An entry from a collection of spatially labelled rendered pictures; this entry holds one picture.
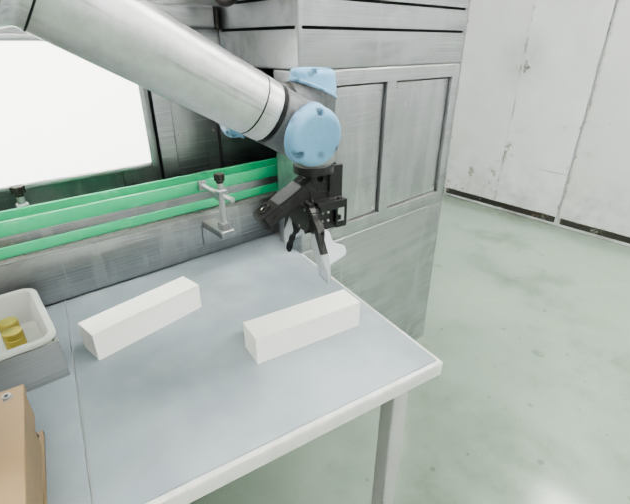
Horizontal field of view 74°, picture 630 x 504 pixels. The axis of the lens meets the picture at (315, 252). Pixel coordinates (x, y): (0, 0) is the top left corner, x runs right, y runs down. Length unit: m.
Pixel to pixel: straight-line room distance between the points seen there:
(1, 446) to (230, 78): 0.53
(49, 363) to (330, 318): 0.52
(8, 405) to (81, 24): 0.51
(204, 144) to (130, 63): 0.96
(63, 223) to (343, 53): 0.79
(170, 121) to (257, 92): 0.86
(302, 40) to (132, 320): 0.73
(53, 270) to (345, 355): 0.69
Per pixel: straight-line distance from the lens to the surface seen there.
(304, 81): 0.69
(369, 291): 1.54
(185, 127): 1.37
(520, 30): 3.82
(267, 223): 0.72
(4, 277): 1.11
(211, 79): 0.47
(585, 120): 3.63
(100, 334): 0.91
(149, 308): 0.94
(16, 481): 0.65
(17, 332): 0.98
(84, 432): 0.81
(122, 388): 0.85
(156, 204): 1.16
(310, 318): 0.84
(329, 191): 0.76
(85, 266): 1.14
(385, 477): 1.10
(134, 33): 0.45
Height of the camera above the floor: 1.30
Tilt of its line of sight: 26 degrees down
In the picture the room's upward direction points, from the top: straight up
